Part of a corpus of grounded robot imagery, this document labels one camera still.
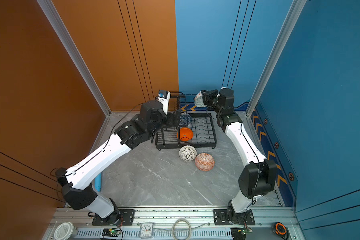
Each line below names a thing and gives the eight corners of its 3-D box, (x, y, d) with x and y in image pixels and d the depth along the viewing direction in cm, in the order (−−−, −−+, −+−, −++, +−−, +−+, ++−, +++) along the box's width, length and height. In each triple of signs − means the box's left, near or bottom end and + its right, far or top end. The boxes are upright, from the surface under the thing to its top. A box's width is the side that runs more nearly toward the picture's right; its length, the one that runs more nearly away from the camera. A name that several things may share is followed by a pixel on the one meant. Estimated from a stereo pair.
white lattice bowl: (178, 161, 94) (178, 158, 91) (179, 149, 100) (178, 145, 97) (196, 161, 94) (197, 158, 91) (196, 148, 100) (196, 145, 97)
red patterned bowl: (195, 171, 90) (196, 168, 87) (194, 156, 97) (195, 152, 93) (214, 171, 90) (215, 168, 87) (212, 156, 97) (213, 152, 93)
